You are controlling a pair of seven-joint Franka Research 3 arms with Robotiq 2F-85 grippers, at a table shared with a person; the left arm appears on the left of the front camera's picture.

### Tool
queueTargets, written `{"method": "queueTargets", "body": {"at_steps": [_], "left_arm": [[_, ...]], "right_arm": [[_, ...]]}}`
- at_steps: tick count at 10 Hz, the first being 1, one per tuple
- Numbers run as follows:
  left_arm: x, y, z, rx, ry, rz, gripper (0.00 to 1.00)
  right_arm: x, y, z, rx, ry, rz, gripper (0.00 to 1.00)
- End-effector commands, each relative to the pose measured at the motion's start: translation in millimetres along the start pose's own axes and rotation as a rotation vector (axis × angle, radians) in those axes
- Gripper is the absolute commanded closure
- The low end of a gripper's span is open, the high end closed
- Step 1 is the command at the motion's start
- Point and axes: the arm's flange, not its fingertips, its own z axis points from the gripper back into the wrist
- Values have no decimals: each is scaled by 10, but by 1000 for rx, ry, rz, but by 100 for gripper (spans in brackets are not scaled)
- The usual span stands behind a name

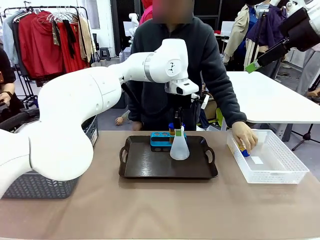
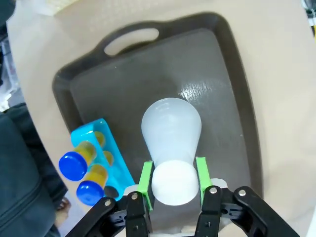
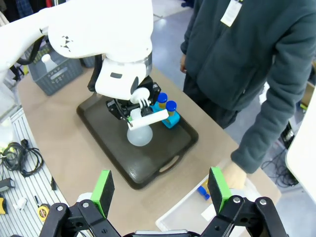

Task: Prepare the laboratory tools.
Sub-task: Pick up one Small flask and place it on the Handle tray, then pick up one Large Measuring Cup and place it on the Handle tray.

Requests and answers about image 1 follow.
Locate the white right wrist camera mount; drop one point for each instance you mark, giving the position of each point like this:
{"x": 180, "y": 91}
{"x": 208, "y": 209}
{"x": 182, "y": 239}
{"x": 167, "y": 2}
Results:
{"x": 296, "y": 6}

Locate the person's right forearm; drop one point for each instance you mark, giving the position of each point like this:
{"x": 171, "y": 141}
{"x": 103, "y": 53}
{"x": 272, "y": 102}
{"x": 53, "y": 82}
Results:
{"x": 135, "y": 105}

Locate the yellow-green object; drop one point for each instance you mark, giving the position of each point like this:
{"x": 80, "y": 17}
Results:
{"x": 220, "y": 116}

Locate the person in dark fleece jacket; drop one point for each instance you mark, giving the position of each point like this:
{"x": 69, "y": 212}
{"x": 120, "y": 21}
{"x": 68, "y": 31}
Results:
{"x": 212, "y": 62}

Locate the seated person in black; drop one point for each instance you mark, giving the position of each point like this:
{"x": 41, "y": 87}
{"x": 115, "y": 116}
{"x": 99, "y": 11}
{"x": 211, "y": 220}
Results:
{"x": 6, "y": 75}

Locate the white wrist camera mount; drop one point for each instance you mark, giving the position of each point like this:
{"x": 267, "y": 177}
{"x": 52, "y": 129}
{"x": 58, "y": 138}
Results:
{"x": 296, "y": 6}
{"x": 205, "y": 102}

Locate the mannequin in pink clothes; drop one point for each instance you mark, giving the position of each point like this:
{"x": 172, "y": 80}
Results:
{"x": 147, "y": 12}

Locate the red hooded garment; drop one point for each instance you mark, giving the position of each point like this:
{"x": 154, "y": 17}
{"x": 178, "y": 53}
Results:
{"x": 37, "y": 45}

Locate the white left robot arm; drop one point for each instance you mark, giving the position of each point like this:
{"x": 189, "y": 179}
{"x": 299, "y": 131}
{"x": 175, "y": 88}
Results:
{"x": 70, "y": 105}

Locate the black floor tripod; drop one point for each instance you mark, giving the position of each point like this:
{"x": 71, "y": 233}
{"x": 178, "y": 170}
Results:
{"x": 306, "y": 137}

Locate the white table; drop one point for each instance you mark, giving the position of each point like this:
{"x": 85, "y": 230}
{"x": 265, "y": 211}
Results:
{"x": 270, "y": 100}

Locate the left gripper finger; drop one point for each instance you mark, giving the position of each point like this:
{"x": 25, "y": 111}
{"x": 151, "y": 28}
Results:
{"x": 183, "y": 117}
{"x": 178, "y": 122}

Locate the blue test tube rack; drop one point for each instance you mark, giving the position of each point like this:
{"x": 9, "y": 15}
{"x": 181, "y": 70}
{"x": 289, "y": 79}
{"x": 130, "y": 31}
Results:
{"x": 160, "y": 143}

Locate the light blue garment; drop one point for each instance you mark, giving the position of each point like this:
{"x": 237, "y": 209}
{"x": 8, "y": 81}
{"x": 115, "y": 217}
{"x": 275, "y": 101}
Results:
{"x": 8, "y": 40}

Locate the white plastic basket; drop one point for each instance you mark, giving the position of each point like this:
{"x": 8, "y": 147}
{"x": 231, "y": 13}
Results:
{"x": 275, "y": 172}

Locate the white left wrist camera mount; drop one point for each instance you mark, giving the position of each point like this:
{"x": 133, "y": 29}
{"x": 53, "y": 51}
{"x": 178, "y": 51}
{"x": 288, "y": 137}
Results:
{"x": 205, "y": 102}

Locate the person's left hand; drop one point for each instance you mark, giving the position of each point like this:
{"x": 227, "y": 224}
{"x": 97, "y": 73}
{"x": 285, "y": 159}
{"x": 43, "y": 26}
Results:
{"x": 245, "y": 135}

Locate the long red dress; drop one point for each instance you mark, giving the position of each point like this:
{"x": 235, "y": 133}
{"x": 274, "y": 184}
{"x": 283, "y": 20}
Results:
{"x": 72, "y": 55}

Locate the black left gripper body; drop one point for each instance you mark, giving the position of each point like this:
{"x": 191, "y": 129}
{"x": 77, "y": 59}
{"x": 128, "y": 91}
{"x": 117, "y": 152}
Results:
{"x": 182, "y": 101}

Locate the grey plastic basket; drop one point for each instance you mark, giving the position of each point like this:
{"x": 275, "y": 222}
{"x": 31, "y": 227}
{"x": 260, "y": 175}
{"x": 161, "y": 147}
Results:
{"x": 37, "y": 187}

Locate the person's left forearm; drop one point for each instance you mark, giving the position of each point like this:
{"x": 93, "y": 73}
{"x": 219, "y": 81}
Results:
{"x": 231, "y": 105}

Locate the mannequin in beige coat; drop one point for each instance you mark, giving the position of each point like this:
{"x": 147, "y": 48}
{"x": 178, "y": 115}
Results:
{"x": 238, "y": 35}

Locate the person's right hand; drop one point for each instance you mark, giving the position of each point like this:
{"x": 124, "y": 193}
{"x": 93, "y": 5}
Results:
{"x": 137, "y": 126}

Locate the white label in basket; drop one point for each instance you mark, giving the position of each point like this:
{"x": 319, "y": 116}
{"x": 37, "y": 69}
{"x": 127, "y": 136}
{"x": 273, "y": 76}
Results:
{"x": 257, "y": 160}

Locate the translucent conical flask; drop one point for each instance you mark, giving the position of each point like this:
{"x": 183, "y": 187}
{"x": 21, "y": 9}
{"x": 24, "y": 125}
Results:
{"x": 179, "y": 150}

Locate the black step stool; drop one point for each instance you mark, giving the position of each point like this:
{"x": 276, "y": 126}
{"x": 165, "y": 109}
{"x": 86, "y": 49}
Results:
{"x": 105, "y": 53}

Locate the dark brown plastic tray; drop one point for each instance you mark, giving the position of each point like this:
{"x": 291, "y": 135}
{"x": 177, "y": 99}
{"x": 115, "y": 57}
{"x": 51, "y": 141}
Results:
{"x": 155, "y": 165}

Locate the black clothes rack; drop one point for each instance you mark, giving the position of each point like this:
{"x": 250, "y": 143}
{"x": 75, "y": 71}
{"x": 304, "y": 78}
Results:
{"x": 85, "y": 15}

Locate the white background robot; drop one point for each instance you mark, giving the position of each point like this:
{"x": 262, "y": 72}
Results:
{"x": 134, "y": 21}

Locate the bystander in grey clothes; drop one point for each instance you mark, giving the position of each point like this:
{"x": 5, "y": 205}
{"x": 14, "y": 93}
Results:
{"x": 308, "y": 72}

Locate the black scarf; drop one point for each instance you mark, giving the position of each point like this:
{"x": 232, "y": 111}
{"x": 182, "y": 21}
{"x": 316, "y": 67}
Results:
{"x": 70, "y": 37}

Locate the amber vial with blue cap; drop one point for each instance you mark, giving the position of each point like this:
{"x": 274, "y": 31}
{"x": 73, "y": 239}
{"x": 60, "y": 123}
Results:
{"x": 172, "y": 131}
{"x": 245, "y": 151}

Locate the beige garment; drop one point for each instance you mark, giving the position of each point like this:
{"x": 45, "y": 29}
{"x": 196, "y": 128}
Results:
{"x": 86, "y": 37}

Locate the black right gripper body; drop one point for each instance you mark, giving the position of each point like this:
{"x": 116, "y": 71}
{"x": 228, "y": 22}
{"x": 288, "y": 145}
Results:
{"x": 302, "y": 32}

